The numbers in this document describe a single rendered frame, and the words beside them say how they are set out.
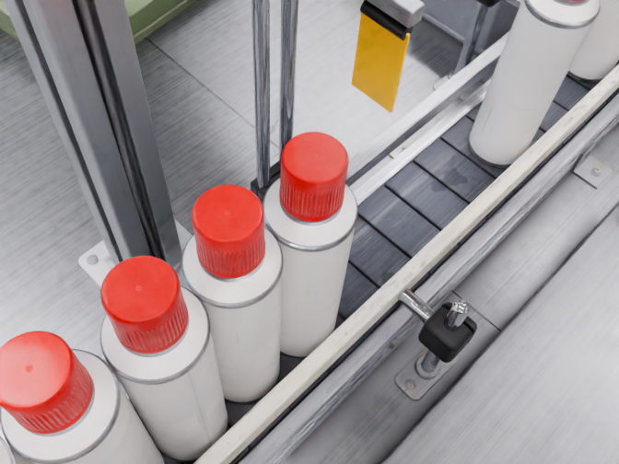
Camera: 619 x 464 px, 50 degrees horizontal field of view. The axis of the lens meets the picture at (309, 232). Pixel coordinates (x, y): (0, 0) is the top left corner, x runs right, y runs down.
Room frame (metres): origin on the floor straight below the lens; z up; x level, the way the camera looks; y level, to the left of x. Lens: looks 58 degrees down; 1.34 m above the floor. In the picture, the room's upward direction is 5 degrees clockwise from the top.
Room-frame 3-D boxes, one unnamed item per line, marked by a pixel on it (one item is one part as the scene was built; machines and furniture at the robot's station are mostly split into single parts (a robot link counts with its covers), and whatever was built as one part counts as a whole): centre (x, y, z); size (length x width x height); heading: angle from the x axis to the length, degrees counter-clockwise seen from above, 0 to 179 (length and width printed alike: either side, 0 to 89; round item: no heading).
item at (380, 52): (0.26, -0.03, 1.09); 0.03 x 0.01 x 0.06; 50
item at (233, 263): (0.16, 0.04, 0.98); 0.05 x 0.05 x 0.20
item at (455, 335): (0.20, -0.10, 0.89); 0.03 x 0.03 x 0.12; 50
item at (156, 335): (0.12, 0.07, 0.98); 0.05 x 0.05 x 0.20
